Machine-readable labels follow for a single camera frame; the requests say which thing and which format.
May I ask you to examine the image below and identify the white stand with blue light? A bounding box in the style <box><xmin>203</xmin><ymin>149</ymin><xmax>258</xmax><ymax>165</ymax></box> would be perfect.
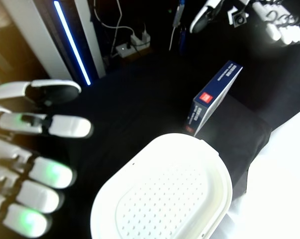
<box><xmin>0</xmin><ymin>0</ymin><xmax>107</xmax><ymax>87</ymax></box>

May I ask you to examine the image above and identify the dark blue cardboard box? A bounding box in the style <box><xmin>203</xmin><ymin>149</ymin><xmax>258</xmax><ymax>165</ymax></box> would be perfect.
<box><xmin>186</xmin><ymin>59</ymin><xmax>244</xmax><ymax>137</ymax></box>

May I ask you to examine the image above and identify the white power cable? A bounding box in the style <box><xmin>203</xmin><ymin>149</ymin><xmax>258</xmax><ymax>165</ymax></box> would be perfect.
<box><xmin>93</xmin><ymin>0</ymin><xmax>135</xmax><ymax>59</ymax></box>

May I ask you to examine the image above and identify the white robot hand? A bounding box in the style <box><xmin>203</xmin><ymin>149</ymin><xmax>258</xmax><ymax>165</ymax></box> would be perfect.
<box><xmin>189</xmin><ymin>0</ymin><xmax>300</xmax><ymax>46</ymax></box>
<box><xmin>0</xmin><ymin>79</ymin><xmax>94</xmax><ymax>239</ymax></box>

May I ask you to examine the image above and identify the black table cloth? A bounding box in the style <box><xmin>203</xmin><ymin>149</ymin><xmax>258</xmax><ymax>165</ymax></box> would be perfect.
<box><xmin>0</xmin><ymin>44</ymin><xmax>300</xmax><ymax>239</ymax></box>

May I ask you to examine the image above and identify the white hanging cable plug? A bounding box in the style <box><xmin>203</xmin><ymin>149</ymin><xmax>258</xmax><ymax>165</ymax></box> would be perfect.
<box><xmin>169</xmin><ymin>0</ymin><xmax>188</xmax><ymax>51</ymax></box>

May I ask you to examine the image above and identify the white perforated plastic basket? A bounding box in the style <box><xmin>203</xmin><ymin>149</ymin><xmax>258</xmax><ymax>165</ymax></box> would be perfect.
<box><xmin>90</xmin><ymin>133</ymin><xmax>234</xmax><ymax>239</ymax></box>

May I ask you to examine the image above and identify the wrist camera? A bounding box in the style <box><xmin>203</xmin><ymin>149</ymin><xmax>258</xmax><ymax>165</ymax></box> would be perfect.
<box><xmin>228</xmin><ymin>7</ymin><xmax>249</xmax><ymax>27</ymax></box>

